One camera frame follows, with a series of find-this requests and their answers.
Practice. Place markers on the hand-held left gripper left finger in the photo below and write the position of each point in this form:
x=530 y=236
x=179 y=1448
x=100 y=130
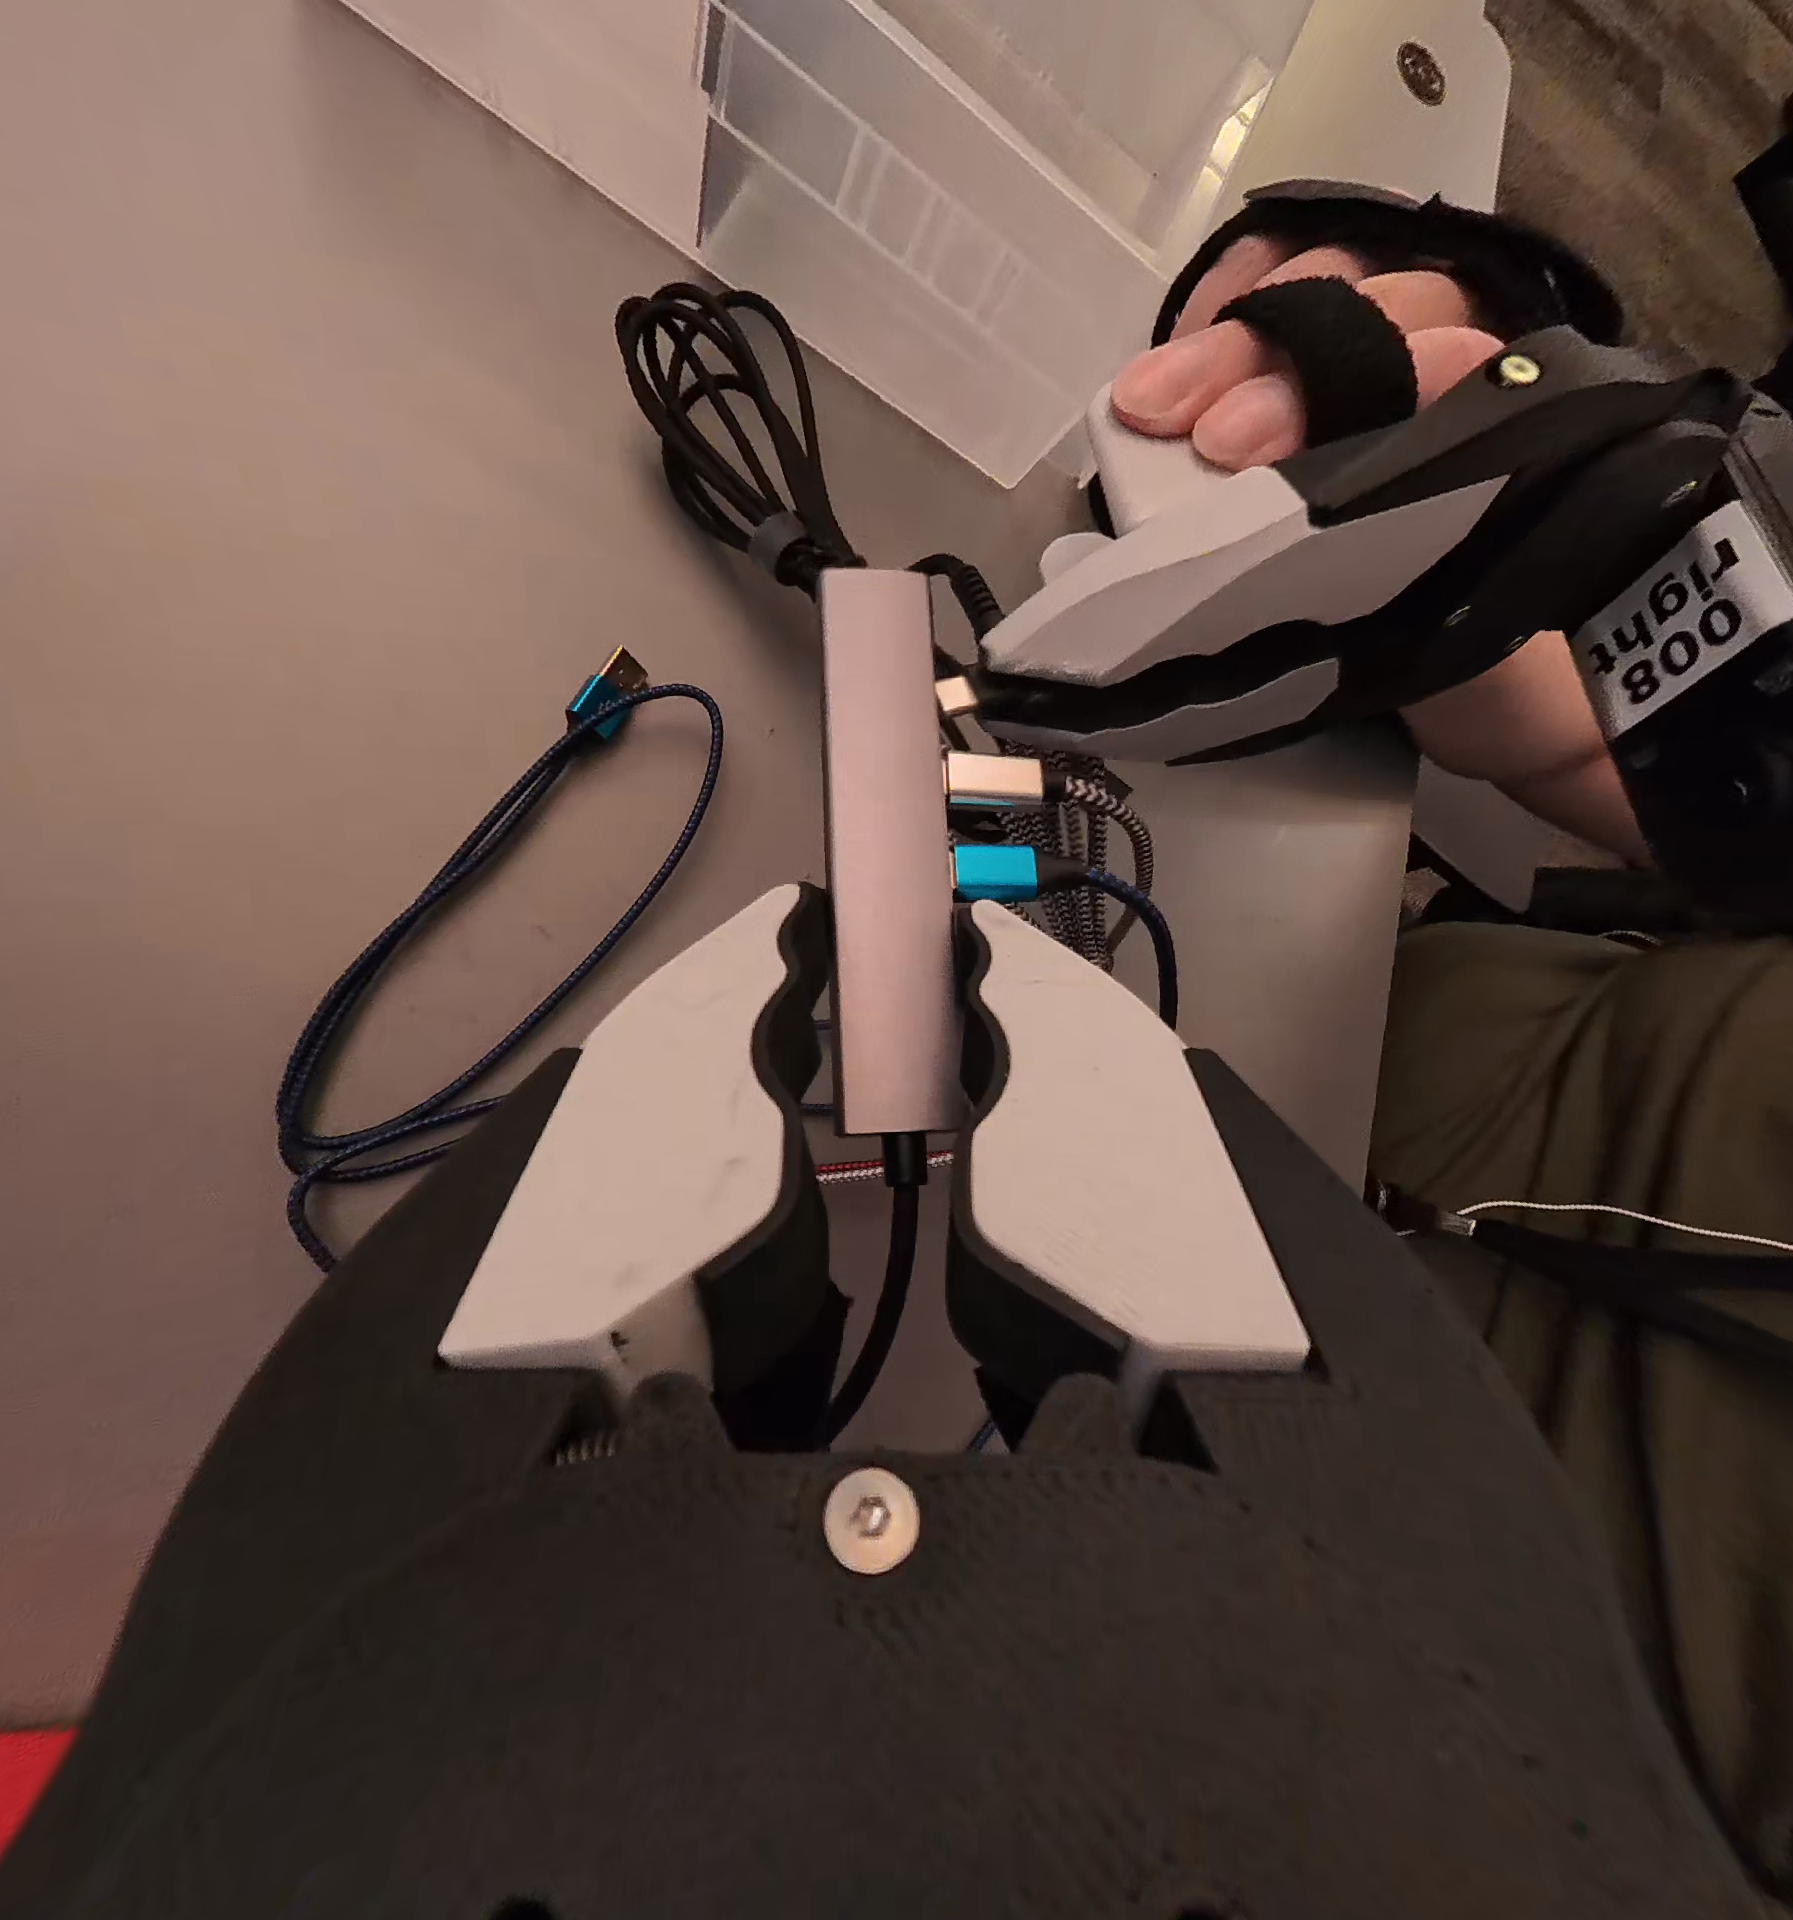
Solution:
x=641 y=1156

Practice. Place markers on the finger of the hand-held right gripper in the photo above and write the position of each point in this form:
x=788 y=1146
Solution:
x=1195 y=602
x=1210 y=717

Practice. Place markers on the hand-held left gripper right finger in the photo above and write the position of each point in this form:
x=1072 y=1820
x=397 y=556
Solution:
x=1122 y=1184

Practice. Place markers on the grey usb hub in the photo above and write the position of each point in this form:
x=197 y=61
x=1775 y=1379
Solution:
x=897 y=840

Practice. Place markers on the clear acrylic organizer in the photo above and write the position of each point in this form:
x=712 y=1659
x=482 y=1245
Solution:
x=910 y=181

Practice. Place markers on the person's right forearm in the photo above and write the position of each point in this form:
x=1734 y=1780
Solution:
x=1527 y=750

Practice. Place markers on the person's right hand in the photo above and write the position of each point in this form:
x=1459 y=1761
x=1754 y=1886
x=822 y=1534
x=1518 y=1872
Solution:
x=1182 y=390

